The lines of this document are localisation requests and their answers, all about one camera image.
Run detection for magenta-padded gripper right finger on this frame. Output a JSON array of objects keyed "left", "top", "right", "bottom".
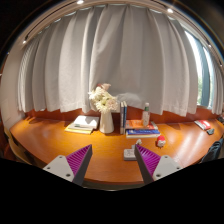
[{"left": 134, "top": 143, "right": 183, "bottom": 185}]

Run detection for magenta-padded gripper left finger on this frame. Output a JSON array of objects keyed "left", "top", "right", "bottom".
[{"left": 42, "top": 143, "right": 94, "bottom": 187}]

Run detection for red and white charger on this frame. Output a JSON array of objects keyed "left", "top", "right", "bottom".
[{"left": 155, "top": 134, "right": 167, "bottom": 148}]

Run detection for grey power strip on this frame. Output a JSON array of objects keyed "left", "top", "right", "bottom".
[{"left": 123, "top": 148, "right": 138, "bottom": 161}]

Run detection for blue flat book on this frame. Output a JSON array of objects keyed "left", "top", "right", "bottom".
[{"left": 125, "top": 128, "right": 162, "bottom": 139}]

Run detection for yellow flat book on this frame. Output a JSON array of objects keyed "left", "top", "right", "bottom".
[{"left": 64, "top": 122, "right": 94, "bottom": 135}]

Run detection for red flat book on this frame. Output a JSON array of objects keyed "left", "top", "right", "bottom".
[{"left": 149, "top": 120, "right": 160, "bottom": 131}]

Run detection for wooden chair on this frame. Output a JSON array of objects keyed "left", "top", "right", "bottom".
[{"left": 2, "top": 126, "right": 36, "bottom": 166}]

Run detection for dark bag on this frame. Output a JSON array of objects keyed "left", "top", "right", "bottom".
[{"left": 199, "top": 137, "right": 224, "bottom": 164}]

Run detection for orange flat book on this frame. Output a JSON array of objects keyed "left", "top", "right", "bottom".
[{"left": 126, "top": 119, "right": 153, "bottom": 130}]

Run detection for clear bottle green cap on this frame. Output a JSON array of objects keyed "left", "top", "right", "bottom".
[{"left": 141, "top": 102, "right": 151, "bottom": 127}]

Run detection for red booklet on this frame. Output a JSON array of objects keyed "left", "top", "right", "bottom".
[{"left": 193, "top": 119, "right": 212, "bottom": 131}]

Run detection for white ceramic vase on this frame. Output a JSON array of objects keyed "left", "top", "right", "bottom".
[{"left": 99, "top": 109, "right": 115, "bottom": 135}]

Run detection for grey standing book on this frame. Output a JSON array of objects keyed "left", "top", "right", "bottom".
[{"left": 119, "top": 101, "right": 125, "bottom": 135}]

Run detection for blue standing book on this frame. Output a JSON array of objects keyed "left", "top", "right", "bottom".
[{"left": 123, "top": 100, "right": 128, "bottom": 131}]

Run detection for glass window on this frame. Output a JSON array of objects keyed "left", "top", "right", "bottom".
[{"left": 184, "top": 29, "right": 217, "bottom": 109}]

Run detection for white curtain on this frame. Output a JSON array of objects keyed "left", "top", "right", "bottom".
[{"left": 16, "top": 4, "right": 224, "bottom": 118}]

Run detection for ceiling spot lights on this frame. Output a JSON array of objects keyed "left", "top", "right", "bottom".
[{"left": 21, "top": 0, "right": 175, "bottom": 45}]

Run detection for grey plug cable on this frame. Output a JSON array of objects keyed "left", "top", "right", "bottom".
[{"left": 131, "top": 138, "right": 143, "bottom": 151}]

